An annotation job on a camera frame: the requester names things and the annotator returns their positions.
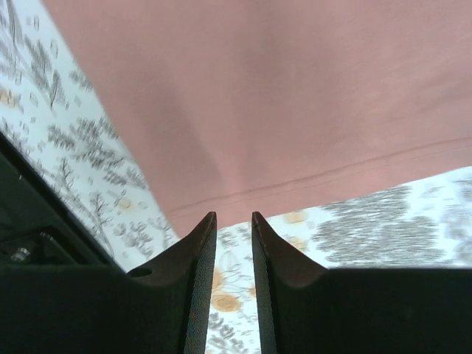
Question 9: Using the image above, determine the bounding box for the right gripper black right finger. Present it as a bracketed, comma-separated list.
[251, 212, 471, 353]

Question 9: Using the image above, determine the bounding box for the floral patterned table cloth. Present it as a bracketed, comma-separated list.
[0, 0, 472, 354]

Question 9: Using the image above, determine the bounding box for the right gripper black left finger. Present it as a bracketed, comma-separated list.
[1, 212, 217, 353]

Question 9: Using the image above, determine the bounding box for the pink t shirt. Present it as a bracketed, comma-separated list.
[45, 1, 471, 236]

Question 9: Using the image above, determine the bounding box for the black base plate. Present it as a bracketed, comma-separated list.
[1, 136, 119, 270]

